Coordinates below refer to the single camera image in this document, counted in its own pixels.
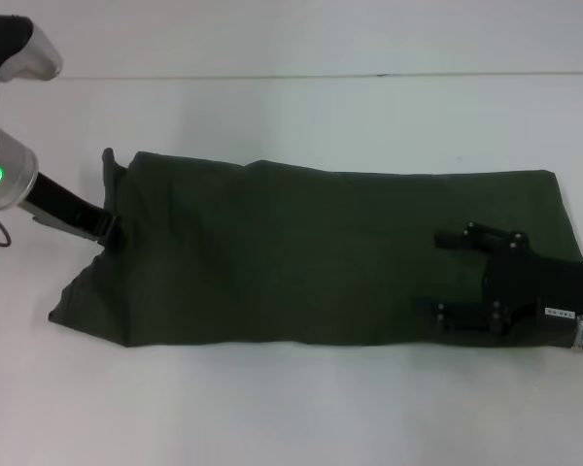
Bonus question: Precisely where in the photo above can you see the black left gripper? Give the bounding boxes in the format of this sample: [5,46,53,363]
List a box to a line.
[17,172,127,250]

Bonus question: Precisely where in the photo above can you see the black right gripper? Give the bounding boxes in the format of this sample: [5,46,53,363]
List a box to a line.
[414,221,583,339]

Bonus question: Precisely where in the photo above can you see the dark green FREE t-shirt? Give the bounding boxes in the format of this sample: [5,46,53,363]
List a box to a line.
[47,147,583,351]

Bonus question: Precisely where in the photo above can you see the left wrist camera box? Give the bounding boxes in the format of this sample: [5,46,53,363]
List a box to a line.
[0,14,64,84]

